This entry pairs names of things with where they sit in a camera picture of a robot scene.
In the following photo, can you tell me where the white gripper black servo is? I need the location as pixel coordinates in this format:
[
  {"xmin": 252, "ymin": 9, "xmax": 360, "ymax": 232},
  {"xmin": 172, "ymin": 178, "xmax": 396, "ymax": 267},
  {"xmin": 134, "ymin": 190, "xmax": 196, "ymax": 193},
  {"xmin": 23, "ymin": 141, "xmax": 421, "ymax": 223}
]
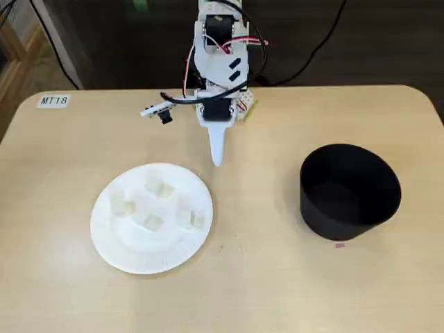
[{"xmin": 194, "ymin": 88, "xmax": 244, "ymax": 167}]

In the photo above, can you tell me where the white block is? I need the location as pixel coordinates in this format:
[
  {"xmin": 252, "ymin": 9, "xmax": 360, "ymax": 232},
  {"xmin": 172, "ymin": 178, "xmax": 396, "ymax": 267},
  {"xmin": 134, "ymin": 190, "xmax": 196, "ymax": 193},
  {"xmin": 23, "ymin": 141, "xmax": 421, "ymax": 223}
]
[
  {"xmin": 109, "ymin": 188, "xmax": 137, "ymax": 216},
  {"xmin": 175, "ymin": 197, "xmax": 206, "ymax": 230},
  {"xmin": 140, "ymin": 213, "xmax": 166, "ymax": 233},
  {"xmin": 144, "ymin": 170, "xmax": 175, "ymax": 199}
]

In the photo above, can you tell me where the white paper plate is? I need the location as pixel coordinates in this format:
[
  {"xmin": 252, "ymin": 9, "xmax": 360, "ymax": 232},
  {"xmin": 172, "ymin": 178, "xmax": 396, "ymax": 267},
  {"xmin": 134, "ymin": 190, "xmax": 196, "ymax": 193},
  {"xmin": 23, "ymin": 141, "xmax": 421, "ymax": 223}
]
[{"xmin": 89, "ymin": 162, "xmax": 214, "ymax": 275}]

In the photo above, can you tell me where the black pot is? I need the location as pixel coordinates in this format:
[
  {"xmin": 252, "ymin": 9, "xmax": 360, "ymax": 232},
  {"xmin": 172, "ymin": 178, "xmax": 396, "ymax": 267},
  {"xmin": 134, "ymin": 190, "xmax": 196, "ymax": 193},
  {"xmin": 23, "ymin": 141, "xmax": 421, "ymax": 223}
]
[{"xmin": 298, "ymin": 143, "xmax": 402, "ymax": 242}]

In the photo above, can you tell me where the green tape strip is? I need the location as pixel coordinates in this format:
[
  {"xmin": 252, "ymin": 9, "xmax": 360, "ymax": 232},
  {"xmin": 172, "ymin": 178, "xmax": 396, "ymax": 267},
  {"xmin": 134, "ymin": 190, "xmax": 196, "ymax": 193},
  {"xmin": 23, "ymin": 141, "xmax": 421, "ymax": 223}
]
[{"xmin": 244, "ymin": 99, "xmax": 259, "ymax": 122}]

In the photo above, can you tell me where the white MT18 label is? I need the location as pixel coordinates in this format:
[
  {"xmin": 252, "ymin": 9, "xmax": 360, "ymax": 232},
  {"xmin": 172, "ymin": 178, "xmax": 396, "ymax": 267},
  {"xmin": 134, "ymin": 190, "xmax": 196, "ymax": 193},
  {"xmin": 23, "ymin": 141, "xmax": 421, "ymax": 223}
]
[{"xmin": 37, "ymin": 94, "xmax": 71, "ymax": 109}]

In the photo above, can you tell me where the thick black camera cable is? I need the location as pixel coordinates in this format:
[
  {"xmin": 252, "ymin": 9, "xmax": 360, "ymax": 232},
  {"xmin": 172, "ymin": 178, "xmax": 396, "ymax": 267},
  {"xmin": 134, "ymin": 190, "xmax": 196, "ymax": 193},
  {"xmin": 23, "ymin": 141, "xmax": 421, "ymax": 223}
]
[{"xmin": 160, "ymin": 0, "xmax": 270, "ymax": 105}]

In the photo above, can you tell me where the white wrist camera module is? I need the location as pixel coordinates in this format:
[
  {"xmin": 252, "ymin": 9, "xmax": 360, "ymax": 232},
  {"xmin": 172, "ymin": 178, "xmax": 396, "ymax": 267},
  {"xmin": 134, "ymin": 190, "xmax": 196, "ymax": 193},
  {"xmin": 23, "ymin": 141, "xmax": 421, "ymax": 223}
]
[{"xmin": 139, "ymin": 101, "xmax": 174, "ymax": 126}]

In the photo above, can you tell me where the black power cable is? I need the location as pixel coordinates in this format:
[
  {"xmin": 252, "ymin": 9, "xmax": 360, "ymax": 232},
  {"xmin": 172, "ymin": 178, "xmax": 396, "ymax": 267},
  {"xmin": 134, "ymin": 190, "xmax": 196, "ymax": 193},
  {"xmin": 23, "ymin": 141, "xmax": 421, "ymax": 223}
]
[{"xmin": 249, "ymin": 0, "xmax": 348, "ymax": 86}]

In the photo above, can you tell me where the thin black cable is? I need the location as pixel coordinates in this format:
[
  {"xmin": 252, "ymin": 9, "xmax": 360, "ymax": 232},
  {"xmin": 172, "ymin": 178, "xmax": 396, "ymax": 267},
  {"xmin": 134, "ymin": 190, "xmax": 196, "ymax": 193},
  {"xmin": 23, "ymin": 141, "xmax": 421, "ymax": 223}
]
[{"xmin": 29, "ymin": 0, "xmax": 81, "ymax": 89}]

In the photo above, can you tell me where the grey metal post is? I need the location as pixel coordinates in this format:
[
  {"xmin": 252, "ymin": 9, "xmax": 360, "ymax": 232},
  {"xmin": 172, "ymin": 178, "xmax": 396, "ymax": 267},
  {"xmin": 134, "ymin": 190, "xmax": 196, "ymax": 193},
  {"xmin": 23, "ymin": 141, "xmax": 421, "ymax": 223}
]
[{"xmin": 36, "ymin": 0, "xmax": 86, "ymax": 90}]

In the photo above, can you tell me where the wooden furniture frame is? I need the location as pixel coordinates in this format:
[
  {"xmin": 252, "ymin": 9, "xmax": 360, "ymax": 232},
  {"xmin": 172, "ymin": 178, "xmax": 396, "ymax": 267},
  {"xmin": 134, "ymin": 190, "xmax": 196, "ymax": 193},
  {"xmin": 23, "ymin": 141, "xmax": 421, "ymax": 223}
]
[{"xmin": 0, "ymin": 19, "xmax": 48, "ymax": 139}]

